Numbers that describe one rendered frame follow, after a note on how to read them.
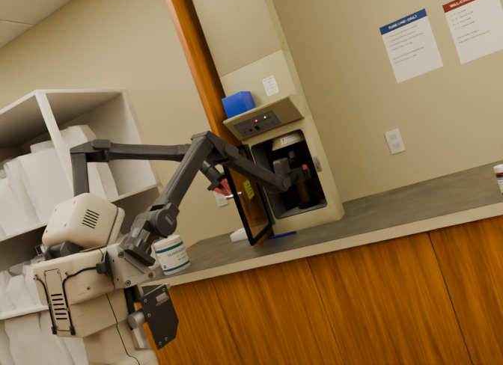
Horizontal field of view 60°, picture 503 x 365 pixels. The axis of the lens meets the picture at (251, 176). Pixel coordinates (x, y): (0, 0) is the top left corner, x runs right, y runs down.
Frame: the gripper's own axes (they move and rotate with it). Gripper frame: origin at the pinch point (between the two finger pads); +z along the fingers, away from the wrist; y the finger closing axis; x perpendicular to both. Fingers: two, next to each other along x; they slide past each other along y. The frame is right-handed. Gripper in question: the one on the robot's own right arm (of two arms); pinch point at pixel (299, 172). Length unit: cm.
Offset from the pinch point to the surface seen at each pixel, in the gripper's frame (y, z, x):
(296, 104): -14.9, -15.6, -29.1
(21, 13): 145, 18, -146
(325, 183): -13.7, -10.8, 6.7
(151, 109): 89, 34, -61
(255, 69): -1, -9, -50
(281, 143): 0.1, -8.4, -15.6
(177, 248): 56, -33, 13
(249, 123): 7.0, -17.5, -28.6
